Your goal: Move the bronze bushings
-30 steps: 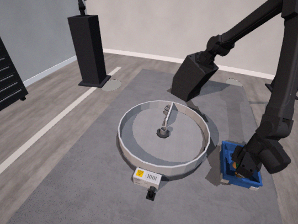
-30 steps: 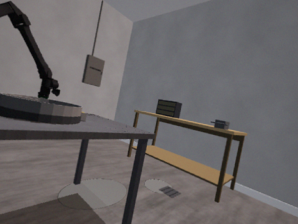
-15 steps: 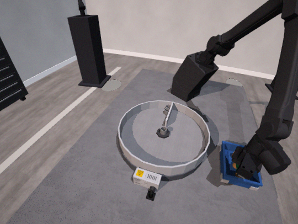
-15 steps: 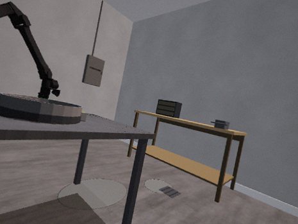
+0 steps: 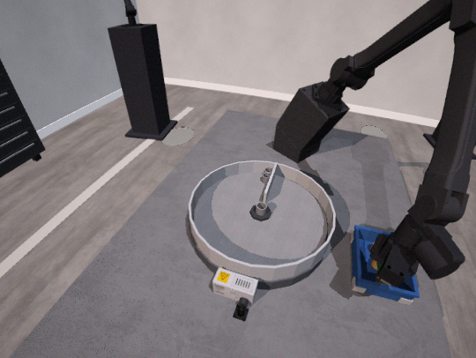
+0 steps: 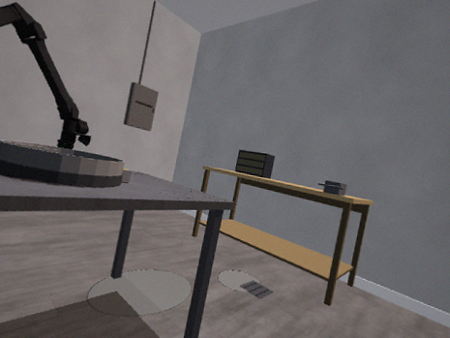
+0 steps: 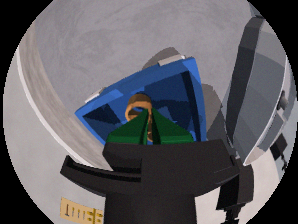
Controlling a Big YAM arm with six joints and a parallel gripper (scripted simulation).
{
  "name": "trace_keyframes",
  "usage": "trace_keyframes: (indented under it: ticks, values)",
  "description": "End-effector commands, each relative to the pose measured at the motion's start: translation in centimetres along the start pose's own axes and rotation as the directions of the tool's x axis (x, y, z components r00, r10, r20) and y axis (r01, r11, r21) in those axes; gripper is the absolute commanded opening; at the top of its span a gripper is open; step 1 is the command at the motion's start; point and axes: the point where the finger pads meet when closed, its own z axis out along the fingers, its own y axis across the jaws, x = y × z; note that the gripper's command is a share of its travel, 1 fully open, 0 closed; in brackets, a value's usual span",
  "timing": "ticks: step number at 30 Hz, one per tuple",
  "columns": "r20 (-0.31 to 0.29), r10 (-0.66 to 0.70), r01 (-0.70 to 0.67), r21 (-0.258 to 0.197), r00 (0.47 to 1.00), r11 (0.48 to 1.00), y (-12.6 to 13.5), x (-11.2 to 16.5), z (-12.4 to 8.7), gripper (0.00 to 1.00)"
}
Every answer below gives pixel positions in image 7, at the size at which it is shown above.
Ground blue open crate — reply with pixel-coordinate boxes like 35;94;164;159
74;54;206;145

